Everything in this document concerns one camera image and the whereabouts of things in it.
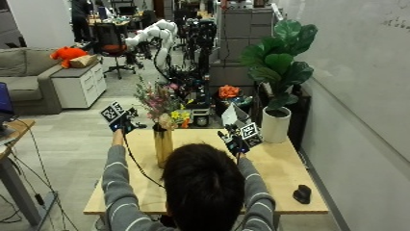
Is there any person's right hand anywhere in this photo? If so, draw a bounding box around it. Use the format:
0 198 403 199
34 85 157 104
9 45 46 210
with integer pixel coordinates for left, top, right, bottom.
217 123 254 155

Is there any person's left hand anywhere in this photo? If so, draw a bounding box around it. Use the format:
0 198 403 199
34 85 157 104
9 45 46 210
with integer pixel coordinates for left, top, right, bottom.
107 107 147 135

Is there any white marker cube on left glove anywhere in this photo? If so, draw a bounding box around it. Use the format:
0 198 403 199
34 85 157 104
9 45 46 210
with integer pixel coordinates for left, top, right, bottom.
99 101 126 124

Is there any white marker cube on glove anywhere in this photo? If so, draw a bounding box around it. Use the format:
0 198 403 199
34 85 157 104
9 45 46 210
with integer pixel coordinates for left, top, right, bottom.
239 122 263 148
99 101 126 124

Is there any white marker cube on right glove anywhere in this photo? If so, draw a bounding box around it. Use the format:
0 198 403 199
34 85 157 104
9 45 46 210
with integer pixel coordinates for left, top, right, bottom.
239 122 263 148

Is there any mixed flower bouquet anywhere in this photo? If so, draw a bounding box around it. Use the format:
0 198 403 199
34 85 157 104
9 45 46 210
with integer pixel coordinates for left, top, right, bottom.
133 76 194 131

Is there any white plant pot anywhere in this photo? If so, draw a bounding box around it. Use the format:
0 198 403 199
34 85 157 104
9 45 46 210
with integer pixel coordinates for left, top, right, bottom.
259 106 291 144

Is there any gold vase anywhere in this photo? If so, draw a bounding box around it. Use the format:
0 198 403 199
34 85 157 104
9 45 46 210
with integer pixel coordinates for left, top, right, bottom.
153 123 174 169

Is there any orange cloth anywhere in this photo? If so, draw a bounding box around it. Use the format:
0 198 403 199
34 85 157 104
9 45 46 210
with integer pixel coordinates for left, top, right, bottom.
218 84 240 100

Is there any white drawer cabinet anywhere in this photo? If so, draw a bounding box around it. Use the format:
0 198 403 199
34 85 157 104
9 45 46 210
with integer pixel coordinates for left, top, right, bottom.
50 63 107 110

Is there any the person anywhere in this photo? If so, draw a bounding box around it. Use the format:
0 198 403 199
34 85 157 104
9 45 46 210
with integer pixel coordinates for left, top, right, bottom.
101 129 276 231

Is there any brown paper bag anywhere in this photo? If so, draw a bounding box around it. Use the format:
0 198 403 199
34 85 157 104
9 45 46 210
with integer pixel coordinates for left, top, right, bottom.
69 54 99 69

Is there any black equipment rack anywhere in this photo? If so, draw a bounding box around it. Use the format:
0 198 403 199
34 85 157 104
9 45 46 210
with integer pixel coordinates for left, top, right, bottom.
178 18 219 128

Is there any black office chair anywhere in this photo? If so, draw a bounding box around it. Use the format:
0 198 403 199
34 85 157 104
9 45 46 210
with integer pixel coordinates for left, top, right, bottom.
93 22 138 80

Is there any orange plush toy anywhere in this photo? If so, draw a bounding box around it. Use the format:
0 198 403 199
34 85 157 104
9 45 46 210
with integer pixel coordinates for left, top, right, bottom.
50 46 89 69

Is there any large green leafy plant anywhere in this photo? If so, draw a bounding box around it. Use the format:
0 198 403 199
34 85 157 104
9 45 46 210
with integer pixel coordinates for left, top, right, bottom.
239 19 319 112

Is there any small black device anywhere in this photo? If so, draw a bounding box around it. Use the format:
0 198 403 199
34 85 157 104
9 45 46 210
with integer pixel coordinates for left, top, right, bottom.
291 184 312 205

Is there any grey sofa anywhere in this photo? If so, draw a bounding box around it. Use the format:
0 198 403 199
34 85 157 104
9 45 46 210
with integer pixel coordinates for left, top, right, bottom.
0 47 65 116

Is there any wooden side desk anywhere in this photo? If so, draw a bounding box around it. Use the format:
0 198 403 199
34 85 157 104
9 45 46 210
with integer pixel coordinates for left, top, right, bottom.
0 118 58 227

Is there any grey filing cabinet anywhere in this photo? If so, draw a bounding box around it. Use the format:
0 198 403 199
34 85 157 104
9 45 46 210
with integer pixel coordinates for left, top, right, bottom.
218 7 274 63

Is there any blue monitor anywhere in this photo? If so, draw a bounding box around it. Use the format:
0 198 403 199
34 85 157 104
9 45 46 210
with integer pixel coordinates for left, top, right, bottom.
0 82 15 116

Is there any black glove cable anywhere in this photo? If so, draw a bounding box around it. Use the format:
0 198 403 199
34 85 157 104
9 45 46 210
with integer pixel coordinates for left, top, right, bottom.
121 128 166 189

